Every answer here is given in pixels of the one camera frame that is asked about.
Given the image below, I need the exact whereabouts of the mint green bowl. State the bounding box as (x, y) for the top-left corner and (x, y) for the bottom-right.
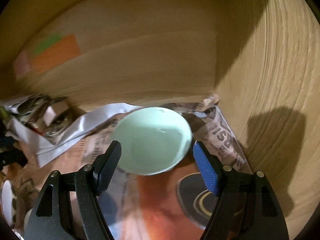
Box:
(111, 107), (193, 176)

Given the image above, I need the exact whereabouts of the white dotted bowl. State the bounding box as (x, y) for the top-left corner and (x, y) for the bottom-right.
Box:
(1, 180), (16, 227)

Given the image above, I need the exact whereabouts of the stack of newspapers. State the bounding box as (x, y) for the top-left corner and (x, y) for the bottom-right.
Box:
(1, 94), (69, 124)

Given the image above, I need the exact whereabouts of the small white box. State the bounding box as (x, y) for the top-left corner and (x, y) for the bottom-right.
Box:
(42, 101), (69, 127)

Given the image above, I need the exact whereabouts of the small bowl with clips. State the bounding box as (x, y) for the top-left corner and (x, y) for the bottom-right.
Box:
(43, 114), (73, 143)

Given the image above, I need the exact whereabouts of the printed newspaper mat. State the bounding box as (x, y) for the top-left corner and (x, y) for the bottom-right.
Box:
(1, 94), (251, 239)

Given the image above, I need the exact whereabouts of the pink sticky note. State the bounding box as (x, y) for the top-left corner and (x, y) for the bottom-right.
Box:
(12, 50), (30, 79)

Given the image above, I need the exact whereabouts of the green sticky note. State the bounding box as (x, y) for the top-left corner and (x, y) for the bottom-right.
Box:
(33, 34), (62, 56)

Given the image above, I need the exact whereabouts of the orange sticky note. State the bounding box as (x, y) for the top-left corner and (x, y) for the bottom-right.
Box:
(31, 35), (81, 73)

